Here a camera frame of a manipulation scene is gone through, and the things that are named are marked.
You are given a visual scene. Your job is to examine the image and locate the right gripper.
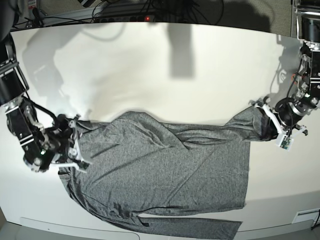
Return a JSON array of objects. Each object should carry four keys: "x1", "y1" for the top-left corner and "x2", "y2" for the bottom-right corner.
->
[{"x1": 42, "y1": 114, "x2": 82, "y2": 165}]

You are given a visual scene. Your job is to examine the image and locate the white label plate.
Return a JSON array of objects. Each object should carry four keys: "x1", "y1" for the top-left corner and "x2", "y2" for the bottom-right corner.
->
[{"x1": 292, "y1": 208, "x2": 320, "y2": 224}]

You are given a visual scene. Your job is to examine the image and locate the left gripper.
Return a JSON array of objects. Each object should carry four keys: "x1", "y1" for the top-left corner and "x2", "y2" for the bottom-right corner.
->
[{"x1": 259, "y1": 98, "x2": 300, "y2": 142}]

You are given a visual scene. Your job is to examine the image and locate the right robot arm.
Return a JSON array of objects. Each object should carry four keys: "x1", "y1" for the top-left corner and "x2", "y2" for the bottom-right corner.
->
[{"x1": 0, "y1": 33, "x2": 89, "y2": 173}]

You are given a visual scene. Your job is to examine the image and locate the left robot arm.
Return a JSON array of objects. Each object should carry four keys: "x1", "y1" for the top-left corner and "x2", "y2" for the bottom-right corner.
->
[{"x1": 261, "y1": 0, "x2": 320, "y2": 149}]

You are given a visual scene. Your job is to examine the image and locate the white power strip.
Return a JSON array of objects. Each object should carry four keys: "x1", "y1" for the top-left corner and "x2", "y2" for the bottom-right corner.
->
[{"x1": 93, "y1": 15, "x2": 155, "y2": 23}]

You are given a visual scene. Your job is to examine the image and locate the grey long-sleeve T-shirt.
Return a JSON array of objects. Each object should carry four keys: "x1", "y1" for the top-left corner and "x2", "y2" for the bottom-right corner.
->
[{"x1": 58, "y1": 107, "x2": 267, "y2": 240}]

